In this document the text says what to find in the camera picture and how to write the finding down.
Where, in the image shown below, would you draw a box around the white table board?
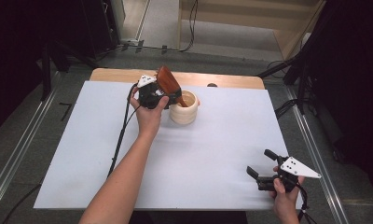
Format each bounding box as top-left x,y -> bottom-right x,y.
34,80 -> 305,211

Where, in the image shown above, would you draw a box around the wooden table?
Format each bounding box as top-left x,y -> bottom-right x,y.
90,67 -> 266,91

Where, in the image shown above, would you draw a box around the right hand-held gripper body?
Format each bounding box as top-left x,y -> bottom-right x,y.
256,155 -> 322,193

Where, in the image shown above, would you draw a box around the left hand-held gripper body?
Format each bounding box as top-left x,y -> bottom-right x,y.
136,74 -> 176,110

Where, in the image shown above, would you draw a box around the black metal stand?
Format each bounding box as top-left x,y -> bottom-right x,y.
39,34 -> 99,101
257,46 -> 311,116

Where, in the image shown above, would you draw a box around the wooden scoop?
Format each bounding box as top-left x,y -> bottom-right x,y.
156,65 -> 189,108

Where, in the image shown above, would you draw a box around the black floor cables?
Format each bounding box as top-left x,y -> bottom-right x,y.
273,98 -> 298,119

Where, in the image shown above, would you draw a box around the cream ribbed cup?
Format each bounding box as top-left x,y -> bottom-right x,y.
169,90 -> 201,126

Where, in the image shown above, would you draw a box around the black hanging cable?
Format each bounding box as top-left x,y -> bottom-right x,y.
178,0 -> 200,53

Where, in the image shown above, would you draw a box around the person's left hand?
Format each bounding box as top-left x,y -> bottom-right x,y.
129,88 -> 171,139

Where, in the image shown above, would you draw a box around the person's dark clothing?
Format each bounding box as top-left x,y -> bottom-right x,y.
128,210 -> 249,224

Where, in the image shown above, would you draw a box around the black cabinet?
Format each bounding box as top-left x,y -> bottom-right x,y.
81,0 -> 122,59

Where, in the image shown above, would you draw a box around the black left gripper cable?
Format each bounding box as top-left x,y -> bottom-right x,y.
1,82 -> 143,224

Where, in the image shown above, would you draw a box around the metal floor rail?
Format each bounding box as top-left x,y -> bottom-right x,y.
283,86 -> 351,224
0,70 -> 61,217

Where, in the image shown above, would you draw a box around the light wooden shelf unit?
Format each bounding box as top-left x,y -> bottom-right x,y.
177,0 -> 328,61

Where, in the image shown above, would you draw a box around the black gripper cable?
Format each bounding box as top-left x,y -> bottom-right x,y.
1,82 -> 143,224
296,182 -> 318,224

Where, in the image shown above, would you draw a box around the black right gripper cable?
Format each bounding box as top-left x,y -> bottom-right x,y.
296,182 -> 318,224

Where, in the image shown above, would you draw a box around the person's right hand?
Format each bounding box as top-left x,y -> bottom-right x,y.
269,166 -> 306,218

